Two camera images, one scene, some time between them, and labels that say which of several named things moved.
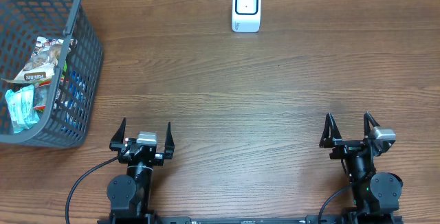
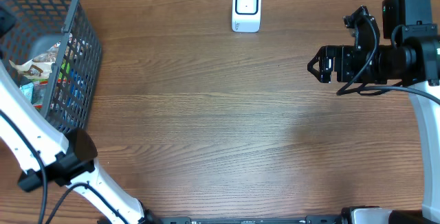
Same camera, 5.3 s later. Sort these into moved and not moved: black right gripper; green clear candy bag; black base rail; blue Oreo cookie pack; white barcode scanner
Moved: green clear candy bag; black right gripper
Not moved: black base rail; white barcode scanner; blue Oreo cookie pack
